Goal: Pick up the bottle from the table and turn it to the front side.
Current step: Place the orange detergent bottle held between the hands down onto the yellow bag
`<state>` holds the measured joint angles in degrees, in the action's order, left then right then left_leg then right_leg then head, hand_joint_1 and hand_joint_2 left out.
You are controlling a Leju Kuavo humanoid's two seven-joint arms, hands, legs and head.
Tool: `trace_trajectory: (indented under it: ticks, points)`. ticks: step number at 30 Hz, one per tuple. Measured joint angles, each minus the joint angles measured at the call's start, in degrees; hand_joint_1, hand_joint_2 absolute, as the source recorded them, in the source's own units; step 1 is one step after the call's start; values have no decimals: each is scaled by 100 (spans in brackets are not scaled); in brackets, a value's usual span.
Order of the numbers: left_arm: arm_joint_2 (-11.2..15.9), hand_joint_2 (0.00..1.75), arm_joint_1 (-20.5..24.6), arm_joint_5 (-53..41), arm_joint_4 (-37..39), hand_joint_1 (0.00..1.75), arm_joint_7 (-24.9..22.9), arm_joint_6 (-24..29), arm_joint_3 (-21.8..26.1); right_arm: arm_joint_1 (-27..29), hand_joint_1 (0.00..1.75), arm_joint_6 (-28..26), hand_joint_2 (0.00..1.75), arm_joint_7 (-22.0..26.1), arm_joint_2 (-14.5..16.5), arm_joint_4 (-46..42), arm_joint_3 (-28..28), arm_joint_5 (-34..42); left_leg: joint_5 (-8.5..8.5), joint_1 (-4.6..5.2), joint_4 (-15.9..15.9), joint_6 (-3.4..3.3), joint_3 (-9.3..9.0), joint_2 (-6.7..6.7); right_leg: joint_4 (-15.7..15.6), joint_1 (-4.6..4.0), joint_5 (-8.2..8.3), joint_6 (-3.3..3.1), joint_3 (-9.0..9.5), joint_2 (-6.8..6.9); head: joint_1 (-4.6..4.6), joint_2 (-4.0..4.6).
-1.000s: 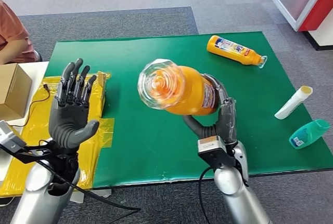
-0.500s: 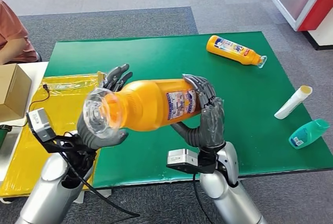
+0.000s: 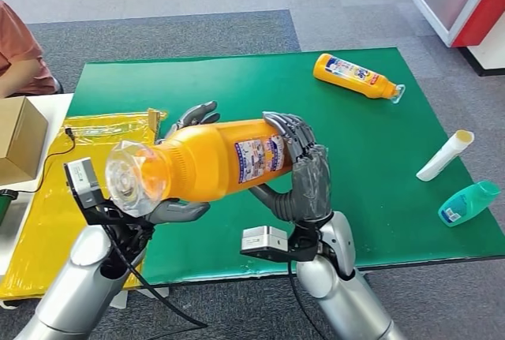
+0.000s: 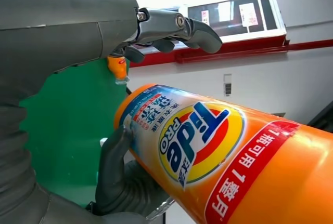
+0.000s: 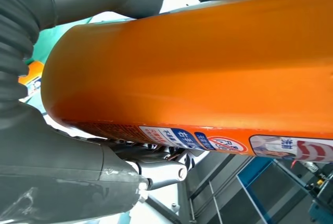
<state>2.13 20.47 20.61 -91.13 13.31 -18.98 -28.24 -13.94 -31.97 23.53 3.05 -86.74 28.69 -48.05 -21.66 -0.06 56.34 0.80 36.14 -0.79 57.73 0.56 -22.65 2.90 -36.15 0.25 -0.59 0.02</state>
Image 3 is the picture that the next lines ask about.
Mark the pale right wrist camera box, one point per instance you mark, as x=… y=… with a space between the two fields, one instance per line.
x=264 y=238

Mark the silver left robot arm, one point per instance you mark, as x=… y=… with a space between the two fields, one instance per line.
x=75 y=296

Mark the white side table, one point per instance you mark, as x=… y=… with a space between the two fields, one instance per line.
x=55 y=113

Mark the green table mat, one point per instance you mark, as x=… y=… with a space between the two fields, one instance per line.
x=355 y=181

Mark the large orange bottle clear cap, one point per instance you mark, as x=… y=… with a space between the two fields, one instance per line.
x=209 y=165

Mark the slim orange bottle clear cap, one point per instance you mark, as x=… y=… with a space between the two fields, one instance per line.
x=347 y=75

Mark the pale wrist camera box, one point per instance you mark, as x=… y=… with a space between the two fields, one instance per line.
x=264 y=238
x=83 y=181

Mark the white tube bottle yellow cap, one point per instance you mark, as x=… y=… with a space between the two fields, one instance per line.
x=441 y=159

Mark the red and white display stand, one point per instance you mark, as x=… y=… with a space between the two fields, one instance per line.
x=481 y=19

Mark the teal plastic bottle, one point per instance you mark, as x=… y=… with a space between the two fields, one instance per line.
x=466 y=204

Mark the person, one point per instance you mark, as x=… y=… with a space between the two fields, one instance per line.
x=20 y=50

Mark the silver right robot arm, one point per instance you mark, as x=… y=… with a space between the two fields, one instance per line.
x=347 y=306

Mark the brown cardboard box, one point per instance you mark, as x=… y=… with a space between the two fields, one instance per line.
x=20 y=139

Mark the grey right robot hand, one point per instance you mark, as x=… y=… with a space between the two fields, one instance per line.
x=312 y=181

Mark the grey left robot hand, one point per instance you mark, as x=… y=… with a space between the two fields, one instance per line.
x=193 y=114

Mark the small cardboard piece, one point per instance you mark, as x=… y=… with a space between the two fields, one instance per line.
x=154 y=121

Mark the yellow plastic bag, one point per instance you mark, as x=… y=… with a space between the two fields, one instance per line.
x=43 y=222

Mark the white floor plate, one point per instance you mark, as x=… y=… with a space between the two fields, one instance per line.
x=120 y=301

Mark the dark green container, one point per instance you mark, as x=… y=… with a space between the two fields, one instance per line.
x=6 y=204

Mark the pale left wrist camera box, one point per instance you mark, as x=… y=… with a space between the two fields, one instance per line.
x=83 y=181

